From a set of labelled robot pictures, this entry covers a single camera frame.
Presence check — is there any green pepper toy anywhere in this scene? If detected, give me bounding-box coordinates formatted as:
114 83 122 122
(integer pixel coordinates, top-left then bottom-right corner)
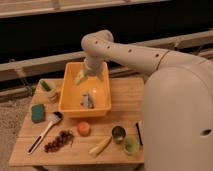
40 80 51 92

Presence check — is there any orange fruit toy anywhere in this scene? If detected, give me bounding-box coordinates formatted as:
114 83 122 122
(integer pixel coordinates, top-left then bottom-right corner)
77 121 91 136

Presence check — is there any yellow banana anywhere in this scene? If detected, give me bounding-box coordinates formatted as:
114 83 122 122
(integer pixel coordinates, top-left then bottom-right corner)
75 70 88 85

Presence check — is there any dark grape bunch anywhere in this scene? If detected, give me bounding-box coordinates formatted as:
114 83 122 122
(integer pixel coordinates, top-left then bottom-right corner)
44 130 74 153

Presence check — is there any grey toy in bin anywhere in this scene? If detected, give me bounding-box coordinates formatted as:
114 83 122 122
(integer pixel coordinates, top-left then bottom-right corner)
81 93 94 109

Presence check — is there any green plastic cup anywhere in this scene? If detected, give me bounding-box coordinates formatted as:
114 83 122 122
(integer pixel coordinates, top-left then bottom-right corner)
123 137 140 155

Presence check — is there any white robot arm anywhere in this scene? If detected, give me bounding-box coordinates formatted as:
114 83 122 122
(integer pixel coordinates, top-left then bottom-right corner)
81 30 213 171

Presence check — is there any wooden table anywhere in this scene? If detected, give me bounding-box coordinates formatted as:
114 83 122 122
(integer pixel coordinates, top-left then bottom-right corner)
9 78 144 166

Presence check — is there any black white flat tool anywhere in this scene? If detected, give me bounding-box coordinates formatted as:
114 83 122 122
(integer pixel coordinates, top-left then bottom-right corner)
135 121 143 146

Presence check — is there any green sponge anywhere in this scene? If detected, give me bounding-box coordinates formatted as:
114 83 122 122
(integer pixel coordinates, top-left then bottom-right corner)
31 104 45 123

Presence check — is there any yellow plastic bin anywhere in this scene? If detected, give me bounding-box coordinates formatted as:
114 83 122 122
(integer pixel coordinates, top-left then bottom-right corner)
58 62 111 118

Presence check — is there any metal cup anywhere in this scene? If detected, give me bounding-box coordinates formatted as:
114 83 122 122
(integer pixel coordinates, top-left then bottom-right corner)
112 126 126 144

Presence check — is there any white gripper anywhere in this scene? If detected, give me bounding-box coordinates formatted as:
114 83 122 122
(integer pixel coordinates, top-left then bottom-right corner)
82 58 104 81

